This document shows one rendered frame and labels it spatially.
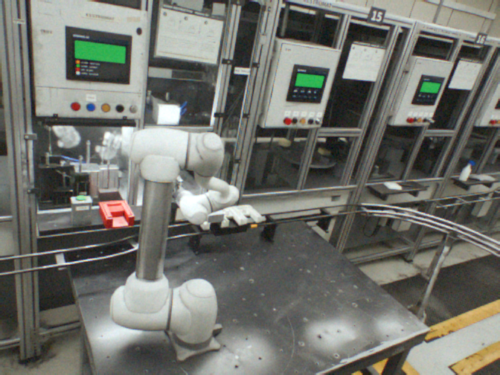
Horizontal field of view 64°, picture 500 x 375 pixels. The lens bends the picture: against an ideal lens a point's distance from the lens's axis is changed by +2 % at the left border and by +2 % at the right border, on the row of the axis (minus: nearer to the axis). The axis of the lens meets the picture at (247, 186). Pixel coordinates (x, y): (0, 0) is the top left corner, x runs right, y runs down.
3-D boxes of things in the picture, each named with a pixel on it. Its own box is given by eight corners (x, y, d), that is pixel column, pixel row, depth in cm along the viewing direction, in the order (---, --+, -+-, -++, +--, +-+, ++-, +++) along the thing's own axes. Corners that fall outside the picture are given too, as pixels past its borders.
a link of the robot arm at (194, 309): (214, 345, 152) (223, 301, 143) (167, 344, 149) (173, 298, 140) (212, 315, 167) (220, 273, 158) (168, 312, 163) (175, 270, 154)
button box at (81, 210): (72, 225, 175) (72, 202, 171) (69, 216, 181) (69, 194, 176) (91, 224, 180) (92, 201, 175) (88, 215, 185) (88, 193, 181)
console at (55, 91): (36, 118, 158) (30, -10, 139) (30, 98, 179) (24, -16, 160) (141, 121, 180) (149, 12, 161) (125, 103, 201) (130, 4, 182)
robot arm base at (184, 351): (230, 347, 160) (232, 336, 158) (178, 364, 149) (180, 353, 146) (210, 315, 174) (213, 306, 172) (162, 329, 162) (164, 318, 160)
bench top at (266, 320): (117, 470, 117) (118, 461, 116) (65, 258, 196) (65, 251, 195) (428, 335, 196) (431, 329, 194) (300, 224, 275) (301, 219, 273)
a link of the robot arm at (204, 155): (221, 151, 151) (185, 146, 148) (230, 126, 135) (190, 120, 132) (219, 181, 146) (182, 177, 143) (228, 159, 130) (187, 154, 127)
